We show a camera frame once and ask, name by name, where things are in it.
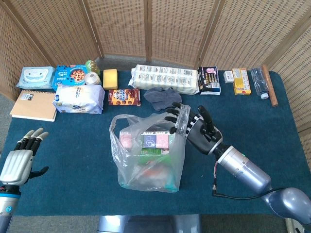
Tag black sanitary pad pack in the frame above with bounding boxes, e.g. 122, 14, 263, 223
198, 67, 222, 96

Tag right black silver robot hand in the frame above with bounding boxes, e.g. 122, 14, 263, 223
164, 101, 223, 156

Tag green box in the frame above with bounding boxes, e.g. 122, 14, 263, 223
139, 148, 171, 166

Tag brown spiral notebook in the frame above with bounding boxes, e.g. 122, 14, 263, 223
9, 89, 58, 122

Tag teal carpet table cover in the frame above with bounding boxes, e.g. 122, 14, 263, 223
0, 70, 304, 216

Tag wooden rattan folding screen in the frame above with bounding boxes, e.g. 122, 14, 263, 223
0, 0, 311, 170

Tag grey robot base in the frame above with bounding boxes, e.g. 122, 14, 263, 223
97, 215, 202, 233

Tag white toilet paper multipack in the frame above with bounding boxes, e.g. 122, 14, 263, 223
131, 64, 200, 96

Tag clear plastic water bottle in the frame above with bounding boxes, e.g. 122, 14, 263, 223
250, 67, 270, 100

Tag light blue wet wipes pack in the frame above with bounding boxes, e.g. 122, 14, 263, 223
16, 66, 56, 89

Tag pink tissue packet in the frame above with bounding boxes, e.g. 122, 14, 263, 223
119, 131, 135, 149

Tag yellow sponge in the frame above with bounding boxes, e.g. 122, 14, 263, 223
103, 68, 119, 90

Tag small white box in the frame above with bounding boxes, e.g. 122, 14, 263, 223
224, 70, 235, 84

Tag purple pink tissue packets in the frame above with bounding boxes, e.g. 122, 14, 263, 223
140, 131, 171, 150

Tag white tape roll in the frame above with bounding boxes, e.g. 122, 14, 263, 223
84, 71, 102, 86

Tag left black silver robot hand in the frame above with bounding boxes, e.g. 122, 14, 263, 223
0, 128, 49, 186

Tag blue cookie box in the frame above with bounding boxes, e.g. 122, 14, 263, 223
52, 64, 87, 89

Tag green plastic bottle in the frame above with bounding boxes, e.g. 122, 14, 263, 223
85, 60, 101, 76

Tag grey cloth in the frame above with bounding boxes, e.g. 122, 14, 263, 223
143, 87, 182, 112

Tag yellow box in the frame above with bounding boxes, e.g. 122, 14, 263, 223
232, 68, 252, 96

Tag wooden rolling pin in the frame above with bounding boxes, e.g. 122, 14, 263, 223
261, 64, 279, 107

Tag white blue tissue pack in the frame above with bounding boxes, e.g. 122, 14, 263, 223
52, 84, 105, 115

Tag teal edged snack pack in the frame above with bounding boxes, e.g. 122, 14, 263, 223
121, 167, 178, 194

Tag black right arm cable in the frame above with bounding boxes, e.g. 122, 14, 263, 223
211, 160, 292, 201

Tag brown panda biscuit box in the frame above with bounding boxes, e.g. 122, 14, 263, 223
108, 88, 141, 107

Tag transparent plastic shopping bag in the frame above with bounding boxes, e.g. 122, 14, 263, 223
108, 104, 191, 194

